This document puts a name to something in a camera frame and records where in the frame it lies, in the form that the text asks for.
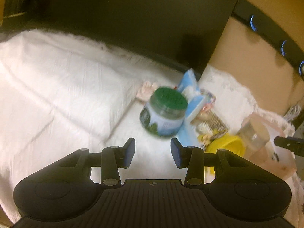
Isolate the green lid glass jar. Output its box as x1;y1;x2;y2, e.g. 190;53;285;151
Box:
140;86;188;137

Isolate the clear jar beige lid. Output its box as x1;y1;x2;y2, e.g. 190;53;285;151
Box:
237;117;270;158

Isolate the pink cardboard box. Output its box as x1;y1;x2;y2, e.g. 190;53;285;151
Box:
241;112;297;179

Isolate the colourful candy packet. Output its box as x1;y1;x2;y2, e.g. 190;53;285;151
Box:
199;89;216;114

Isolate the white fringed cloth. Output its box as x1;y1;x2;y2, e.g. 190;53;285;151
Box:
0;29;304;228

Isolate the blue white tissue packet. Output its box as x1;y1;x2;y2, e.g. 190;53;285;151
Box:
177;69;207;147

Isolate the white power cable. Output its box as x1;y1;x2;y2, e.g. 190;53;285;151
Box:
283;104;302;124

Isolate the yellow plastic funnel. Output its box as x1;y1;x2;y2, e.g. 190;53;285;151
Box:
204;133;246;157

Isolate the black television monitor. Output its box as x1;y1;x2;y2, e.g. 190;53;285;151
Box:
1;0;237;75

